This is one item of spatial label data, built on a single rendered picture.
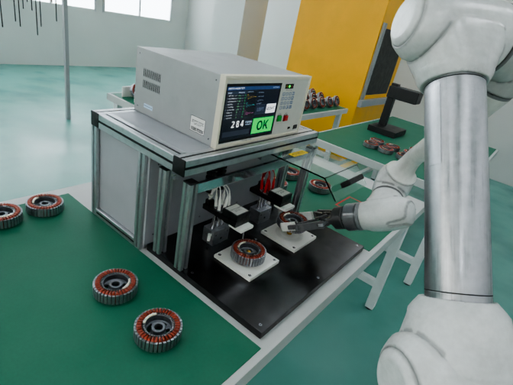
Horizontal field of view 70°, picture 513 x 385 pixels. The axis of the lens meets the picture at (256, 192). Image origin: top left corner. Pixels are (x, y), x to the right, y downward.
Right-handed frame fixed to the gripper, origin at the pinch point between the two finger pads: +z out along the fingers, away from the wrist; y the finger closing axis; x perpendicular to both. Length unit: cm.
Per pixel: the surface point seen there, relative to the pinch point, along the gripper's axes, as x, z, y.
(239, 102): 42.8, -7.8, -24.5
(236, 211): 11.7, 3.3, -25.0
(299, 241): -7.2, -1.5, -1.6
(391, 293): -88, 15, 116
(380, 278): -64, 8, 88
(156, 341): -6, 0, -66
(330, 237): -11.3, -6.1, 13.4
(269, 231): -1.7, 8.0, -5.3
